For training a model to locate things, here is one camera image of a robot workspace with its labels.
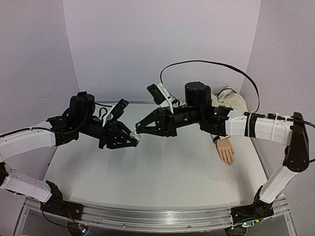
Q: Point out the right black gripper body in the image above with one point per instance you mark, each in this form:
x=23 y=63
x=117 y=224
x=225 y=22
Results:
x=170 y=122

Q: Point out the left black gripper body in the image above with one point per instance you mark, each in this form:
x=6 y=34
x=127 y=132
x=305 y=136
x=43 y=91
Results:
x=107 y=131

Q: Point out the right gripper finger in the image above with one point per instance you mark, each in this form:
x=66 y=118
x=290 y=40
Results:
x=153 y=121
x=152 y=130

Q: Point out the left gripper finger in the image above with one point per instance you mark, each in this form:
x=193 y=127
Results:
x=123 y=142
x=119 y=129

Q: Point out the white nail polish bottle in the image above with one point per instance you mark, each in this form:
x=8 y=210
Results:
x=135 y=136

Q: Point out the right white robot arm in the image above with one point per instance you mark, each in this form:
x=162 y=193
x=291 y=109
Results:
x=288 y=131

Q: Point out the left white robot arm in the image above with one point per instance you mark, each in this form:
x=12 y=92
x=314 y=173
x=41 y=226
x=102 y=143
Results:
x=21 y=141

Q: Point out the beige jacket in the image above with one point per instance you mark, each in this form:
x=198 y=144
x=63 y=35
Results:
x=228 y=97

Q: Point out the mannequin hand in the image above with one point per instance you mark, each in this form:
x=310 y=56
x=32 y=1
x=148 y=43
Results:
x=225 y=151

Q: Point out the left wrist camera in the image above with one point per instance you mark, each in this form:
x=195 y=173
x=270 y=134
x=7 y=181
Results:
x=114 y=112

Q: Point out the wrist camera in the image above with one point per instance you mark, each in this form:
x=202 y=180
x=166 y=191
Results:
x=162 y=96
x=114 y=112

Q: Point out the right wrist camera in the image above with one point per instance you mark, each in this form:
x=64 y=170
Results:
x=162 y=96

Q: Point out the aluminium front rail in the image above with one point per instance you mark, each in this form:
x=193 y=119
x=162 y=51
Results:
x=32 y=221

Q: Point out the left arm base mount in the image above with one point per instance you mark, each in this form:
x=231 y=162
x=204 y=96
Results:
x=58 y=206

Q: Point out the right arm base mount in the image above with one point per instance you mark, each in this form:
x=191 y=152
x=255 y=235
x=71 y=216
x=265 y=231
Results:
x=258 y=210

